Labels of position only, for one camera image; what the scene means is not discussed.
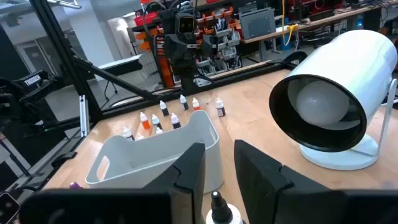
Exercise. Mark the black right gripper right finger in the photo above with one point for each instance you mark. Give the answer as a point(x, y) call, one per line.
point(264, 193)

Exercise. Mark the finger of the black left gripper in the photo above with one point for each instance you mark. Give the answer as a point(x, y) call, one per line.
point(174, 46)
point(210, 45)

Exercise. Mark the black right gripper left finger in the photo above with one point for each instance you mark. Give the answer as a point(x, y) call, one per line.
point(189, 186)

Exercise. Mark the small dark food colouring bottle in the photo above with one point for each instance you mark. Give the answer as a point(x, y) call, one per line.
point(184, 103)
point(156, 122)

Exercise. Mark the small maroon food colouring bottle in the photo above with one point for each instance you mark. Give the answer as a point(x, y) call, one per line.
point(220, 108)

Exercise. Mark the small blue food colouring bottle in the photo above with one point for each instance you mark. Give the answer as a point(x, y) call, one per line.
point(164, 110)

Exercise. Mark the small black food colouring bottle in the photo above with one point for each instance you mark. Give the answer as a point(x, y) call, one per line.
point(175, 121)

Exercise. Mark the small purple food colouring bottle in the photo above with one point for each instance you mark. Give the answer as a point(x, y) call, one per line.
point(127, 132)

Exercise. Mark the large purple food colouring bottle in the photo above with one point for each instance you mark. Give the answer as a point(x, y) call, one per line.
point(75, 185)

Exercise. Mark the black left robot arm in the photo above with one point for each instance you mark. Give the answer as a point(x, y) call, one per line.
point(189, 81)

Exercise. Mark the black Trossen-labelled robot arm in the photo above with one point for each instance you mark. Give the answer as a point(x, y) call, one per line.
point(31, 82)

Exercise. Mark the orange grey parts bin rack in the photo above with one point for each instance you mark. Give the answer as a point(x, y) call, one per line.
point(224, 37)

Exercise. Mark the red toolbox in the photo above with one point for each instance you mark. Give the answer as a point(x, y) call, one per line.
point(146, 19)

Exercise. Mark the white-topped desk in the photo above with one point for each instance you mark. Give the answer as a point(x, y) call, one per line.
point(124, 61)

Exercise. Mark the grey metal case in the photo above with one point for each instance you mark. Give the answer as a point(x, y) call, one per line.
point(258, 23)

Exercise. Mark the white plastic storage bin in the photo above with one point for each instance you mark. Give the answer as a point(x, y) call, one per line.
point(140, 161)

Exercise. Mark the wooden workbench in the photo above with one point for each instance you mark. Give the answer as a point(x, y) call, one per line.
point(326, 18)

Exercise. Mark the black rounded device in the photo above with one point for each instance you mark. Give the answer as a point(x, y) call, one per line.
point(7, 208)

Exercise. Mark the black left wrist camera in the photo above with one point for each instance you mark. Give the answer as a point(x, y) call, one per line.
point(186, 25)

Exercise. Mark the silver frame bracket plate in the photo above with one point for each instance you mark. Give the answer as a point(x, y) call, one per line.
point(84, 115)

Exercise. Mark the black aluminium table frame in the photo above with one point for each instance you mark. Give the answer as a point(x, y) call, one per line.
point(59, 46)

